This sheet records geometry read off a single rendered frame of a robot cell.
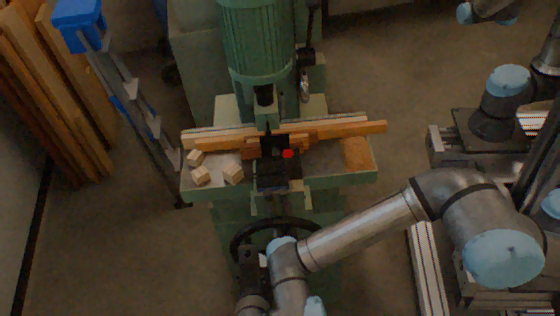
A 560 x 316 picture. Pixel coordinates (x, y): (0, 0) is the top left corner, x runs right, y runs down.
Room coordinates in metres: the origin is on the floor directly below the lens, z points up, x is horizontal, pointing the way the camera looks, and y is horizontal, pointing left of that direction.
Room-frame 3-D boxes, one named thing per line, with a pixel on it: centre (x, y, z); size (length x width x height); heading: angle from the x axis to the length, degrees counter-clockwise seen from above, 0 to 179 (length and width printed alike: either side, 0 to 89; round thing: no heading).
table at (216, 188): (0.88, 0.04, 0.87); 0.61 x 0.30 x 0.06; 90
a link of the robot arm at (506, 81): (1.04, -0.72, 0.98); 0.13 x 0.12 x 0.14; 98
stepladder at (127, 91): (1.57, 0.70, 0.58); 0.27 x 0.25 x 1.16; 96
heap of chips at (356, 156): (0.91, -0.21, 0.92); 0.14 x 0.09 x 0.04; 0
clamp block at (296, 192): (0.80, 0.04, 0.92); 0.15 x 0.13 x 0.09; 90
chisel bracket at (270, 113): (1.01, 0.05, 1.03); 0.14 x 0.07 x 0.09; 0
